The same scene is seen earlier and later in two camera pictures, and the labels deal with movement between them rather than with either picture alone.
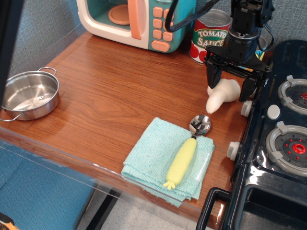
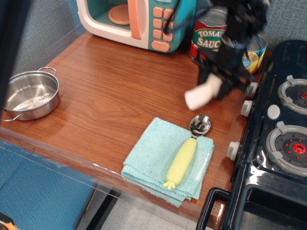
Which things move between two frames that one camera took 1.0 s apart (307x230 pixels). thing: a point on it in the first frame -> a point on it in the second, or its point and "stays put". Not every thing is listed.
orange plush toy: [11, 226] stays put
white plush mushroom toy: [227, 90] -> [197, 97]
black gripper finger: [214, 74] -> [204, 72]
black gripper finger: [248, 86] -> [227, 86]
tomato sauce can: [211, 28] stays put
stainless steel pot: [33, 95] stays put
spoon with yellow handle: [199, 125] stays put
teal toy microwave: [139, 23] stays put
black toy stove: [268, 189] stays put
